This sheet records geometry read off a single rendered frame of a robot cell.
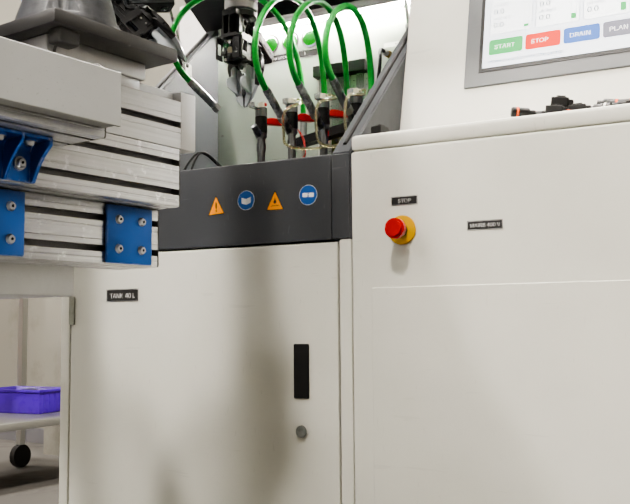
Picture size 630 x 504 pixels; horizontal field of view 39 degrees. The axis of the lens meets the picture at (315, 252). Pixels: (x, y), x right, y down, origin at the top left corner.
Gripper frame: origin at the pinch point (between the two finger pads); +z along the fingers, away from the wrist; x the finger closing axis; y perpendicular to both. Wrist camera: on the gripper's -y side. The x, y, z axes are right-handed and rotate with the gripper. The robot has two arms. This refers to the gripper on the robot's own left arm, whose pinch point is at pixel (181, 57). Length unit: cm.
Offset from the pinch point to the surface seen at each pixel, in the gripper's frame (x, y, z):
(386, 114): 32, -4, 40
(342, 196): 36, 20, 44
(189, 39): -208, -149, -43
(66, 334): -22, 57, 26
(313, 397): 23, 47, 67
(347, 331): 31, 36, 62
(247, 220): 19.1, 28.2, 35.5
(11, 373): -369, -6, 11
